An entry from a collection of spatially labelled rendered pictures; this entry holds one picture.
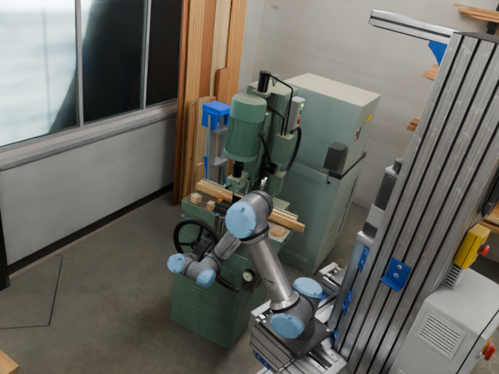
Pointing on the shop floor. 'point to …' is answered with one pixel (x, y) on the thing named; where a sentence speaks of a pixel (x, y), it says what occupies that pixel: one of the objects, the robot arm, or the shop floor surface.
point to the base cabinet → (215, 300)
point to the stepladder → (212, 115)
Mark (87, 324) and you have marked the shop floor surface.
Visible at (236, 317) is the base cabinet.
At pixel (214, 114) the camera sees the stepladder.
